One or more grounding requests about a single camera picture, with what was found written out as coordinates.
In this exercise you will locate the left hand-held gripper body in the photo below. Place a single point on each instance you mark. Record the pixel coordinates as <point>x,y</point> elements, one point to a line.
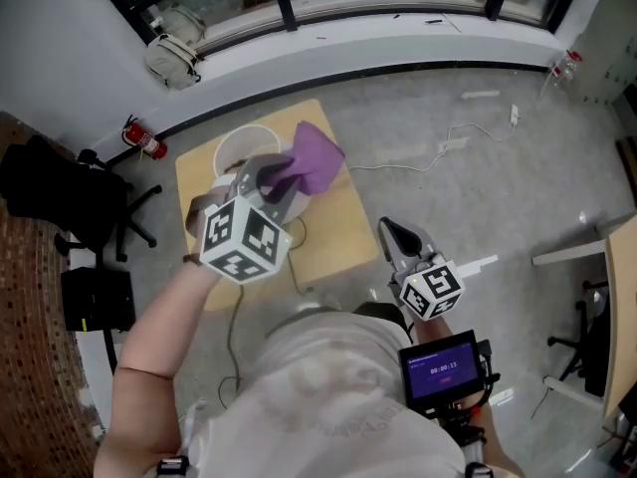
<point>244,242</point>

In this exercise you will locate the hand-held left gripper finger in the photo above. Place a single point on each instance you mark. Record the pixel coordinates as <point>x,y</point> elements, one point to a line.
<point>249,174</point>
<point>281,209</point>

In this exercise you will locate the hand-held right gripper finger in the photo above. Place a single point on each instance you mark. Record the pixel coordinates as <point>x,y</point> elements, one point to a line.
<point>390,249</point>
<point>425,244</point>

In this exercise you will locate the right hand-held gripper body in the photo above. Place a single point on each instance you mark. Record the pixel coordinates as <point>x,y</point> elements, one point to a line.
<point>430,289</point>

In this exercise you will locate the white table lamp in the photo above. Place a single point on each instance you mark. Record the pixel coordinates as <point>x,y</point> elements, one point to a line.
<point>249,142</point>

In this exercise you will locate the purple cleaning cloth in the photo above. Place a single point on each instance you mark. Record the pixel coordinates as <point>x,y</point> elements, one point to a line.
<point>313,157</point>

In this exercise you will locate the person's right forearm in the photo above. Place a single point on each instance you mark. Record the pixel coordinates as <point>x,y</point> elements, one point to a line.
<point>433,329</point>

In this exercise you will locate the person's left forearm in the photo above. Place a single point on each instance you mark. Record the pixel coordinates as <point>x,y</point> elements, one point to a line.
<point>159,341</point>

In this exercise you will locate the wooden desk with white legs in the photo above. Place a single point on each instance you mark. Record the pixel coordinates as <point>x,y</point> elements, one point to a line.
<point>622,316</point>

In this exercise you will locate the white paper sheet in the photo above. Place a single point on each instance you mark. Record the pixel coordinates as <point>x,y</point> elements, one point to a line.
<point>470,268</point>

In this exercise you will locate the small wooden table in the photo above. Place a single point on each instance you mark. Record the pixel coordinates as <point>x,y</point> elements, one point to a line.
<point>338,237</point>

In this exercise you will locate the person's beige shoe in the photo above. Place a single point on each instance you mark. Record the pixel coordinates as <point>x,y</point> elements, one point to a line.
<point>331,301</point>

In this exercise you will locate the black chest-mounted monitor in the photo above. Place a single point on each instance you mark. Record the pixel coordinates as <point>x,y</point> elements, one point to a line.
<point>440,371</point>

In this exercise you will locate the red fire extinguisher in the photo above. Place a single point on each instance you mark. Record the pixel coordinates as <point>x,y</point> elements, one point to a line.
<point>149,142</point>

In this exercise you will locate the beige backpack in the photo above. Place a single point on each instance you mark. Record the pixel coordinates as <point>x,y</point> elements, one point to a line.
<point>171,63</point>

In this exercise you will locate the black equipment case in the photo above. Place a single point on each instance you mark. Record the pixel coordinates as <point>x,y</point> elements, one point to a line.
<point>97,299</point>

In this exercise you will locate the person's white shirt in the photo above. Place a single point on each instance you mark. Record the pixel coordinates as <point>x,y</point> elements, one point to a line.
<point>323,406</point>

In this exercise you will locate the black swivel chair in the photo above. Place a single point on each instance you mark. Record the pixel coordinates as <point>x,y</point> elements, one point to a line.
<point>594,346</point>

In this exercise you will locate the black office chair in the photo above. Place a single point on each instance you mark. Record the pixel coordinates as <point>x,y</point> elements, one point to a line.
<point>60,187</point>

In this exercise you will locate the dark wooden plank stack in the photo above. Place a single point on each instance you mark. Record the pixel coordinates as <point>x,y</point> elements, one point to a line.
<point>628,167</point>

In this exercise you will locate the clear red-capped plastic bottle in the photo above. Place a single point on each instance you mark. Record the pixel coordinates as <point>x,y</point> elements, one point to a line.
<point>567,68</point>

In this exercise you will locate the white locker cabinet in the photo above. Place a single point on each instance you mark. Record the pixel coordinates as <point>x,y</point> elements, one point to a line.
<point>607,53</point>

